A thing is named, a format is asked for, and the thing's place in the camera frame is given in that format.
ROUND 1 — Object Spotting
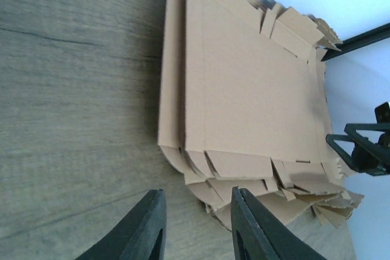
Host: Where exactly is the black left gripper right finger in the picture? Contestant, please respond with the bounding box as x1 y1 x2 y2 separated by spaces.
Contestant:
230 187 324 260

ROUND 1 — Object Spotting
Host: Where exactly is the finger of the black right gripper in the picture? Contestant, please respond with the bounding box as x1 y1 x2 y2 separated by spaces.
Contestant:
325 123 384 163

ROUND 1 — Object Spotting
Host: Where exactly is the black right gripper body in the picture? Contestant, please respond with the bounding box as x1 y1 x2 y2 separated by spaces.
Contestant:
350 102 389 176

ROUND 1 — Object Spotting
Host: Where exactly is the stack of flat cardboard blanks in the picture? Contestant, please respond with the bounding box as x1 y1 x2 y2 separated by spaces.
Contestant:
158 0 363 228

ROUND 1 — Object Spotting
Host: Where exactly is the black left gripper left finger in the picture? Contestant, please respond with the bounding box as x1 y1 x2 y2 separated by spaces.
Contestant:
77 189 167 260

